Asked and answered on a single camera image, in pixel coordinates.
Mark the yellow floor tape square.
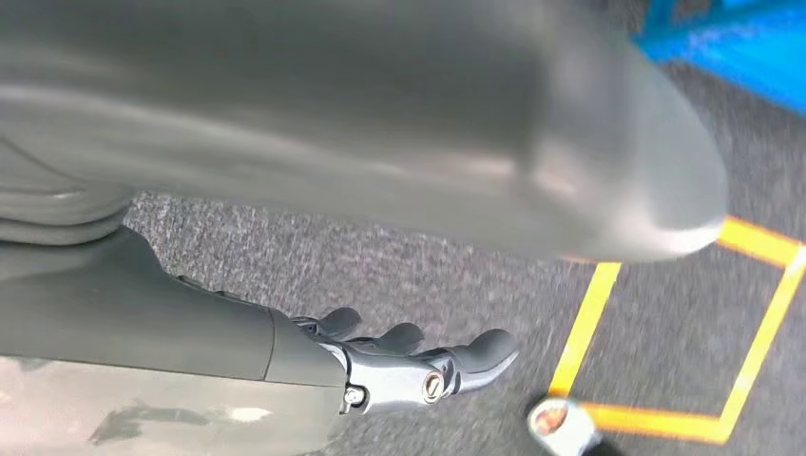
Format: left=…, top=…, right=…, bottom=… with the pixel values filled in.
left=546, top=216, right=806, bottom=447

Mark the blue metal shelf rack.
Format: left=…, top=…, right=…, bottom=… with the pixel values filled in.
left=631, top=0, right=806, bottom=120

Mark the white round cap object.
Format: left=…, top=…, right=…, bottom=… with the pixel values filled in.
left=526, top=396, right=605, bottom=456

